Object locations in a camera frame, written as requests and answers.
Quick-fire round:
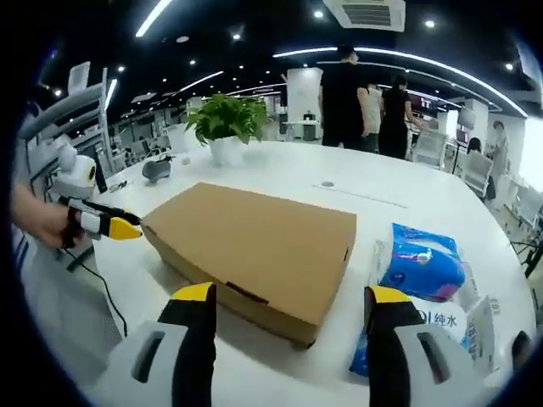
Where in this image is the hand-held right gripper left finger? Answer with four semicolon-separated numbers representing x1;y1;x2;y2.
87;281;218;407

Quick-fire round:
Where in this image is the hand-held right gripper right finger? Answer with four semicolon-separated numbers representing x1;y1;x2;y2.
363;285;500;407

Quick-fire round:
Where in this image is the white blue wet wipes pack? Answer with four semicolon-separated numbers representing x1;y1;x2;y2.
348;295;471;378

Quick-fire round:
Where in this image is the small white carton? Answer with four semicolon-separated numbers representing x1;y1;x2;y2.
464;295;498;372

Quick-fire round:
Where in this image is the blue soft tissue pack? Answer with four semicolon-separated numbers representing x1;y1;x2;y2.
377;222;468;304

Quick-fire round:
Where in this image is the brown cardboard shoe box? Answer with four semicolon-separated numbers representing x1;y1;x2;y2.
141;181;358;349

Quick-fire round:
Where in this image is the person's left hand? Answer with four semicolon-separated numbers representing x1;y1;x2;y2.
36;202;88;250

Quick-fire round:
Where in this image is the black upright device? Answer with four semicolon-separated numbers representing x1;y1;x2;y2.
92;150;109;195

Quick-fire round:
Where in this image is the grey curved holder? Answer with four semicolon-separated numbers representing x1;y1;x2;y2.
142;154;176;185

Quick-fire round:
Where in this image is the white blue-edged board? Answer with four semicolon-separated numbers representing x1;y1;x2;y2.
12;228;31;276

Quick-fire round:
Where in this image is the green potted plant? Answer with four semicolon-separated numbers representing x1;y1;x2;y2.
184;93;270;167

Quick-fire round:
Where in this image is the black tripod stand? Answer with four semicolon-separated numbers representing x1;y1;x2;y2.
510;236;543;280

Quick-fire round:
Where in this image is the long ceiling light strip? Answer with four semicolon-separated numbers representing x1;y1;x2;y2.
135;0;175;38

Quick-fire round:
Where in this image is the white office chair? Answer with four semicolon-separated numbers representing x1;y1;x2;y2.
460;150;496;199
412;129;450;171

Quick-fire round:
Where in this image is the white pillar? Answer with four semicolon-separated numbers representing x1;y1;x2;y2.
287;66;323;142

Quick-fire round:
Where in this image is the thin ceiling light strip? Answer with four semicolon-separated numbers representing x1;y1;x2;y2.
271;46;529;118

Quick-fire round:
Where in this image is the ceiling air conditioner vent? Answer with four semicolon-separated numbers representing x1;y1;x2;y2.
322;0;407;32

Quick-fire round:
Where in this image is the thin black cable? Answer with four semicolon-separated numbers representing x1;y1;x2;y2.
62;247;129;339

